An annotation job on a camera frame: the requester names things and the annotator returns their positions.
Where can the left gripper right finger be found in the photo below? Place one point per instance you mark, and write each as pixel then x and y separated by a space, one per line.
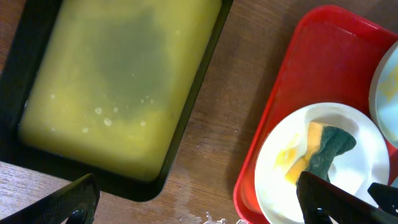
pixel 322 202

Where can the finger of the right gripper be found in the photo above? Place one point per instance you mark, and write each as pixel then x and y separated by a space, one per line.
pixel 385 196

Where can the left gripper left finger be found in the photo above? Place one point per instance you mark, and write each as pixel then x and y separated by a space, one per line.
pixel 74 203

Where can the white plate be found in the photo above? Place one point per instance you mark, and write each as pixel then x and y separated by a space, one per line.
pixel 353 171

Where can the green and yellow sponge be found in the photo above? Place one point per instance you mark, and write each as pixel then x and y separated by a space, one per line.
pixel 324 143

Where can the mint green plate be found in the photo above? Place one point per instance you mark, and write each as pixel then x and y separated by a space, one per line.
pixel 383 95

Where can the red plastic tray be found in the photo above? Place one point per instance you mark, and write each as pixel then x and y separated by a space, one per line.
pixel 331 57

